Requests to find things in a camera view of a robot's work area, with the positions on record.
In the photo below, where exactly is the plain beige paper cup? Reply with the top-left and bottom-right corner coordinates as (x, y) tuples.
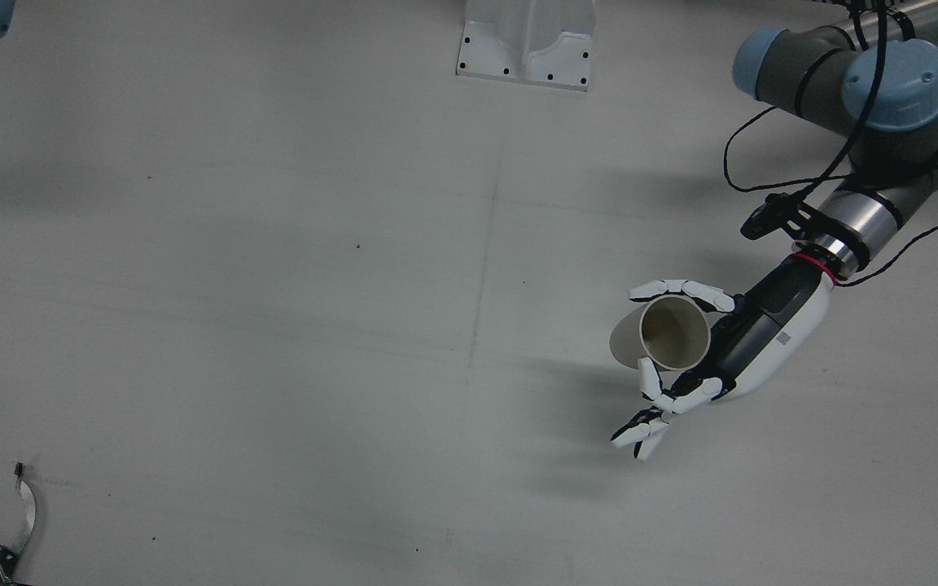
(608, 294), (713, 373)

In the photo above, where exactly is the white metal mount bracket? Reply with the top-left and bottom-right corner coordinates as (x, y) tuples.
(456, 0), (598, 93)

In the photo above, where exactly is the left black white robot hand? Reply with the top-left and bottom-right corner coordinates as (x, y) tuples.
(610, 253), (837, 462)

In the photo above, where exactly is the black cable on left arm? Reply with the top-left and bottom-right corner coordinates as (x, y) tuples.
(721, 0), (938, 287)

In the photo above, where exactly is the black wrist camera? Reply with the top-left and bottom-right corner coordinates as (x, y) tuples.
(741, 192), (817, 242)

